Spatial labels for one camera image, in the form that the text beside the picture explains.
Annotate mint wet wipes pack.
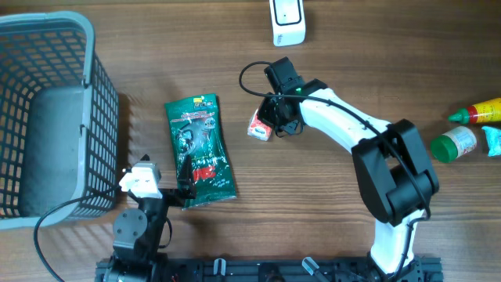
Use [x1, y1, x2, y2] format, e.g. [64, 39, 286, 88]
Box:
[481, 126, 501, 157]

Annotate white barcode scanner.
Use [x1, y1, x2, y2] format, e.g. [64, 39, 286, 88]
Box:
[269, 0, 306, 47]

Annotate black camera cable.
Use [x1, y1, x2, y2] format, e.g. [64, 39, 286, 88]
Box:
[238, 60, 432, 282]
[32, 187, 122, 282]

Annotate green 3M gloves package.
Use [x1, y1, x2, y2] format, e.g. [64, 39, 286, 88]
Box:
[164, 93, 236, 209]

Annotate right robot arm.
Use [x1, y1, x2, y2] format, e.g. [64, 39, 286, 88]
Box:
[258, 57, 439, 281]

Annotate red chili sauce bottle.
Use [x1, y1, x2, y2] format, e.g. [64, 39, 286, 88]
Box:
[448, 98, 500, 125]

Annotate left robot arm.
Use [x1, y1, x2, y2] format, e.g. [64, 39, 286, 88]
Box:
[95, 155, 196, 282]

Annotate grey plastic shopping basket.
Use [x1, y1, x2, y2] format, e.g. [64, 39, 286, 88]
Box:
[1, 11, 119, 230]

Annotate green lid seasoning jar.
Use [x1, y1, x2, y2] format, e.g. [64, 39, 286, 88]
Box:
[431, 126, 478, 163]

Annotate red white small packet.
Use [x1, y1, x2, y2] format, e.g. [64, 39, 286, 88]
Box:
[247, 110, 272, 141]

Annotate black left camera cable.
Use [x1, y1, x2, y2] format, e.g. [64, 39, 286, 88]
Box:
[32, 187, 122, 282]

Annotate black right camera cable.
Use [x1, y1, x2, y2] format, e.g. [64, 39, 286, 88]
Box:
[238, 60, 432, 282]

